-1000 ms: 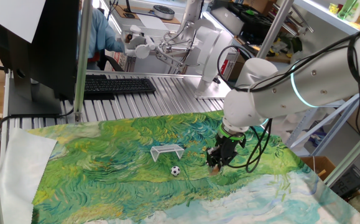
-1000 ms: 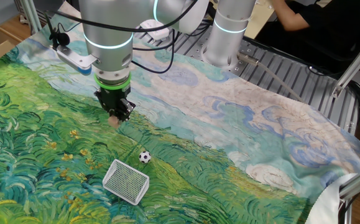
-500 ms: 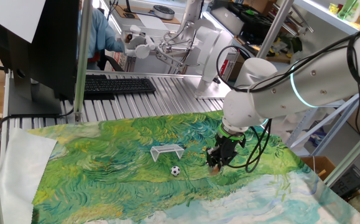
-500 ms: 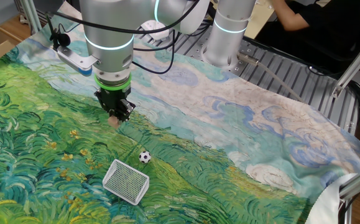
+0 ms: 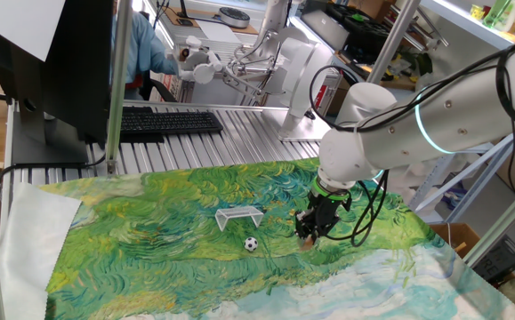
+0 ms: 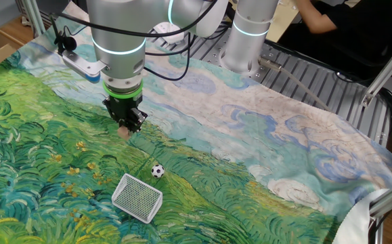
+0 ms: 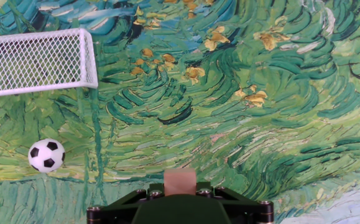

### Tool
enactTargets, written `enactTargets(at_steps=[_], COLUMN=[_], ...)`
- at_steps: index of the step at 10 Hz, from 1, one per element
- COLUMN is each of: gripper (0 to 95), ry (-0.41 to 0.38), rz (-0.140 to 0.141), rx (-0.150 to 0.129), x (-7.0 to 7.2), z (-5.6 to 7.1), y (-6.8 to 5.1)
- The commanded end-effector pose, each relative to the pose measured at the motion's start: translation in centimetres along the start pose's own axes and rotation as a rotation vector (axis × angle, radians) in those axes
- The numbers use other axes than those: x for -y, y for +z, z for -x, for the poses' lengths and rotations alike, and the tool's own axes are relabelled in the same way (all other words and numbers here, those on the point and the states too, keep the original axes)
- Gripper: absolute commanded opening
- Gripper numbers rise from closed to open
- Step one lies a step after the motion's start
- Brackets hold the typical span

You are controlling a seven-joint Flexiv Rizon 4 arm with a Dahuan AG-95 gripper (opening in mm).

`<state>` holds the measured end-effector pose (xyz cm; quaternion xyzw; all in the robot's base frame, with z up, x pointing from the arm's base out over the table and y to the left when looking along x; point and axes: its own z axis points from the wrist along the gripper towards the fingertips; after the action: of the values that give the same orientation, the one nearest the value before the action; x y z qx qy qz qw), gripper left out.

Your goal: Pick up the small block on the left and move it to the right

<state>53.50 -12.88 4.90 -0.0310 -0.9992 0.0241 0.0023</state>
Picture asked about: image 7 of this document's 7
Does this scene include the small wooden cube block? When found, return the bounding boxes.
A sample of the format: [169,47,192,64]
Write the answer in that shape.
[163,167,197,197]

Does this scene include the white mesh toy goal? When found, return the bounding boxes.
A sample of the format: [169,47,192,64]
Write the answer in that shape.
[0,27,99,101]

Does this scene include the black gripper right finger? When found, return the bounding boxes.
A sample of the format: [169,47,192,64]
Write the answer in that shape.
[195,182,274,224]

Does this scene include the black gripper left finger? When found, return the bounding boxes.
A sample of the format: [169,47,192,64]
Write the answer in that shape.
[86,182,165,224]

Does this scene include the small toy soccer ball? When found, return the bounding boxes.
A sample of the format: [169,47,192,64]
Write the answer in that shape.
[27,138,66,174]

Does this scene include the painted landscape print cloth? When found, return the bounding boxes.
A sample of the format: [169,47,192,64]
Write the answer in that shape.
[0,0,360,224]

